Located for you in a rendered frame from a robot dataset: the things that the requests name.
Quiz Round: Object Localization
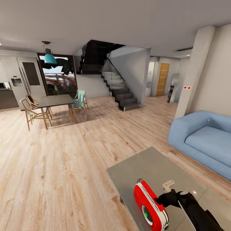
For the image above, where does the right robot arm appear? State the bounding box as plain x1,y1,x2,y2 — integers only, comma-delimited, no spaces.
154,180,224,231

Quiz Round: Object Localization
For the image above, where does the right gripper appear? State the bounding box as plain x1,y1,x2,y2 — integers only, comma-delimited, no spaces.
154,189,176,208

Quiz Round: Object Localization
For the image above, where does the radio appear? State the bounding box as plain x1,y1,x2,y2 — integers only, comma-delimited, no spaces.
134,180,169,231

